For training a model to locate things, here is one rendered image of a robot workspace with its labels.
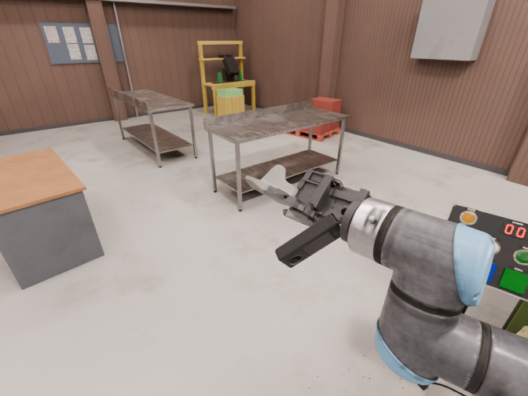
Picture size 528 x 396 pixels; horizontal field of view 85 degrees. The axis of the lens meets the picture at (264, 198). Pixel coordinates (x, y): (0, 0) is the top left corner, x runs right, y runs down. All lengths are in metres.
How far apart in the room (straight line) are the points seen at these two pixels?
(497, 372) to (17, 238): 2.86
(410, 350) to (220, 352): 1.78
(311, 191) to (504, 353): 0.32
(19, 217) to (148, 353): 1.42
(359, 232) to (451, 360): 0.18
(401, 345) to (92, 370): 2.07
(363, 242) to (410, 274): 0.07
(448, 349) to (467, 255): 0.12
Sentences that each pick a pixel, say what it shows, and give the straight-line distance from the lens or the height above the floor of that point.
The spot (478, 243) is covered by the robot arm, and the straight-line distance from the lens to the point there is 0.41.
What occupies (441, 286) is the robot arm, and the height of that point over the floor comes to 1.54.
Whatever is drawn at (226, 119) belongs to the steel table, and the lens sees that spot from 3.75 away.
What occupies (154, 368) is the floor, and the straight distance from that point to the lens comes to 2.19.
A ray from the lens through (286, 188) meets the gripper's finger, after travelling 0.50.
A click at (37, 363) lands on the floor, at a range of 2.54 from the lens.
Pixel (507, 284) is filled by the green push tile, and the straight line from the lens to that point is 1.45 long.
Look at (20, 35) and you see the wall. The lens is 8.16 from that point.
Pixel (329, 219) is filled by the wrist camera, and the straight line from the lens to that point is 0.47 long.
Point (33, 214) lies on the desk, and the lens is 2.85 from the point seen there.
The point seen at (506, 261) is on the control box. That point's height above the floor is 1.06.
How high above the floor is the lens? 1.80
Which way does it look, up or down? 29 degrees down
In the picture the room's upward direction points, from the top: straight up
